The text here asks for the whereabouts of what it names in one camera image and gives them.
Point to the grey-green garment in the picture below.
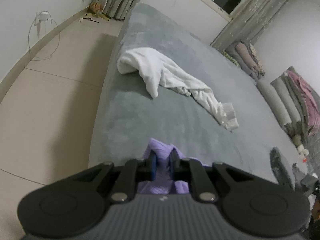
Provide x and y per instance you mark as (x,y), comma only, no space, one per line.
(306,178)

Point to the floral patterned cloth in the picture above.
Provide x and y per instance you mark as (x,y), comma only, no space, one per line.
(257,62)

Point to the small red toy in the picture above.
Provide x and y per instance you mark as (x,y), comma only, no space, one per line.
(304,159)

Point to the green patterned cloth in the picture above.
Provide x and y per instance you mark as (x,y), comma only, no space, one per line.
(230,58)

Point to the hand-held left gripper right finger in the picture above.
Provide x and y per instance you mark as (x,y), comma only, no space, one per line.
(174,167)

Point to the small black white tool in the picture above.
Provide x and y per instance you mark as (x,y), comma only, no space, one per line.
(88,19)

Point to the white charger plug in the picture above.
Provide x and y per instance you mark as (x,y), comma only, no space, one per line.
(43,16)

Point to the brown woven item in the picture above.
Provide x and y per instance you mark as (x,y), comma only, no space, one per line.
(96,7)

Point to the purple pants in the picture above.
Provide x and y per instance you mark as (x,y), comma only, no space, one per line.
(162,150)

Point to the grey bed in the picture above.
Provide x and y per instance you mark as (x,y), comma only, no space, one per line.
(162,110)

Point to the dark grey garment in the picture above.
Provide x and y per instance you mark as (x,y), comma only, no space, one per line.
(282,167)

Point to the white flat board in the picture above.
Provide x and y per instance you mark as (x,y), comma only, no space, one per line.
(107,0)

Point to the star-patterned grey curtain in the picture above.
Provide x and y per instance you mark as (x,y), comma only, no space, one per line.
(250,22)
(120,0)

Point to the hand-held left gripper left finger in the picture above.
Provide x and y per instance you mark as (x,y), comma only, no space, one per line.
(152,167)

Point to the white pants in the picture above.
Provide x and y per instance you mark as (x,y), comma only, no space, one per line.
(155,70)

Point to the white plush toy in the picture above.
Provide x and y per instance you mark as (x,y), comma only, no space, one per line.
(303,150)

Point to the pink pillow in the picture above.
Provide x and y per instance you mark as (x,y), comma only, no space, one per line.
(310,97)

